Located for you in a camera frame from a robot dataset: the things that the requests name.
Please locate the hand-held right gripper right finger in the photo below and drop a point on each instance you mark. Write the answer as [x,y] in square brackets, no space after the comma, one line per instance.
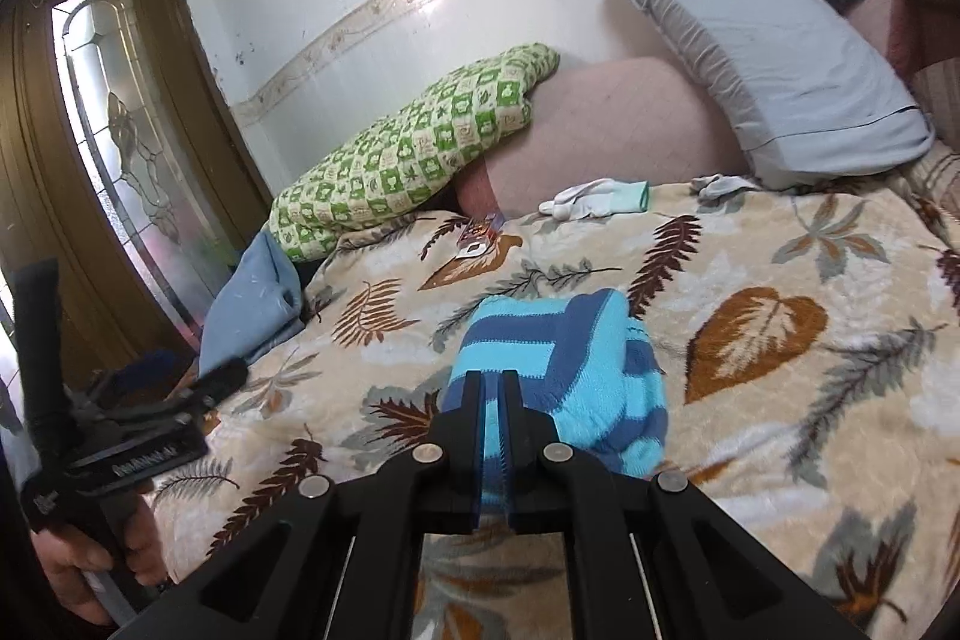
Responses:
[511,460]

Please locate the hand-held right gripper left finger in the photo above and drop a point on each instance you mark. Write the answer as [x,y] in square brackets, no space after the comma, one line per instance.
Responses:
[474,460]

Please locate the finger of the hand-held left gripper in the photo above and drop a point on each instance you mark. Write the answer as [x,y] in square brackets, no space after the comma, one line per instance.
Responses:
[214,385]

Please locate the blue striped knit sweater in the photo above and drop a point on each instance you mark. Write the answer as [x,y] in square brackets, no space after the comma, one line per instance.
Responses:
[585,370]

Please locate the person's left hand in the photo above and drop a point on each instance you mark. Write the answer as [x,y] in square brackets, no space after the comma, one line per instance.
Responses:
[64,565]

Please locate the grey-blue folded cloth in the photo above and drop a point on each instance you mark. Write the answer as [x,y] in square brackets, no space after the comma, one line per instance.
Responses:
[247,310]

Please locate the small foil packet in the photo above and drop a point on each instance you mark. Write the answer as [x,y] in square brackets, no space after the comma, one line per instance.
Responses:
[478,239]

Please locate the brown wooden glazed door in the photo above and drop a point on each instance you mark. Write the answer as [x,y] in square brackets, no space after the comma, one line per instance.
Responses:
[187,160]

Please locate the beige leaf print blanket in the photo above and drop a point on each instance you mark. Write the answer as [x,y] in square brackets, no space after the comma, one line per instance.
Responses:
[750,460]

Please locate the white glove with teal cuff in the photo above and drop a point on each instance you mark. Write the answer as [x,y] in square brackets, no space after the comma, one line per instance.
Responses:
[600,197]

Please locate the green checked pillow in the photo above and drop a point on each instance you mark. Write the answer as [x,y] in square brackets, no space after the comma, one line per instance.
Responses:
[405,160]

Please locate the plain white glove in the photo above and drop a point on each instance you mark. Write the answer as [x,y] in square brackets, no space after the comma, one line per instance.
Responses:
[720,186]

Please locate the pink bolster cushion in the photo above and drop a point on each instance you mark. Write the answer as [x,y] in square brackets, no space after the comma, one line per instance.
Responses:
[615,123]

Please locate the grey pillow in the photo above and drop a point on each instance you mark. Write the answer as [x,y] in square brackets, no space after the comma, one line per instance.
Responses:
[772,63]

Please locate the striped brown cushion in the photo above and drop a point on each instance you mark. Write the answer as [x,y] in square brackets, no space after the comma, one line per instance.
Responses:
[937,175]

